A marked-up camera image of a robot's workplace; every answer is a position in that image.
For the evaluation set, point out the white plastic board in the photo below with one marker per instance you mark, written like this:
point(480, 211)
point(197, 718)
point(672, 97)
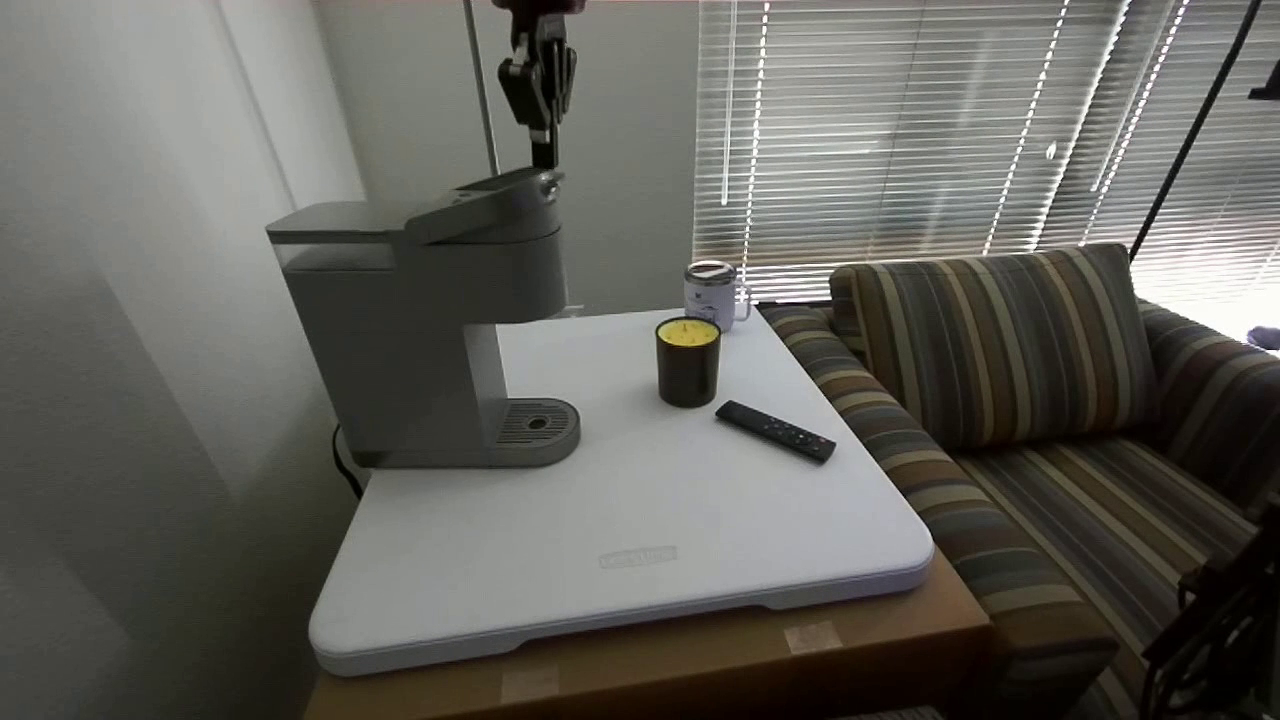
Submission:
point(643, 521)

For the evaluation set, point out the black metal frame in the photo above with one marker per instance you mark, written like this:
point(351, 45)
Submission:
point(1223, 624)

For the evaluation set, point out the striped fabric sofa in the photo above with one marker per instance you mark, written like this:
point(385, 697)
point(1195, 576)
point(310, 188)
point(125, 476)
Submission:
point(1013, 400)

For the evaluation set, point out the black remote control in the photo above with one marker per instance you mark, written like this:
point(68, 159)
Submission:
point(779, 429)

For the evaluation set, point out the grey tall pitcher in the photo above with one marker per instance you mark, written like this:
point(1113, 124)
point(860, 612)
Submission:
point(402, 323)

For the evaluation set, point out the white insulated mug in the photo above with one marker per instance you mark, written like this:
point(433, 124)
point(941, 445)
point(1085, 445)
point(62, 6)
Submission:
point(713, 294)

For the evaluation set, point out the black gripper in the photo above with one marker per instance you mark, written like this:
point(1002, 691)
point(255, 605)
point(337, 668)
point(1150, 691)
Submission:
point(544, 18)

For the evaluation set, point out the thin metal pole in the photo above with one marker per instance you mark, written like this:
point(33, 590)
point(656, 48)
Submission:
point(480, 83)

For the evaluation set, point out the wooden side table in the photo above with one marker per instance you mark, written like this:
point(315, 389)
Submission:
point(744, 662)

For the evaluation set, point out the white window blinds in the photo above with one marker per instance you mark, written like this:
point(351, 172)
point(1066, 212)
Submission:
point(933, 122)

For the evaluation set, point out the dark glass yellow candle jar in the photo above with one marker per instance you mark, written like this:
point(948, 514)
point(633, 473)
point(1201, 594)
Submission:
point(690, 363)

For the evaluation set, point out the black slanted stand pole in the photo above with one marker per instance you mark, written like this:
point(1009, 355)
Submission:
point(1195, 124)

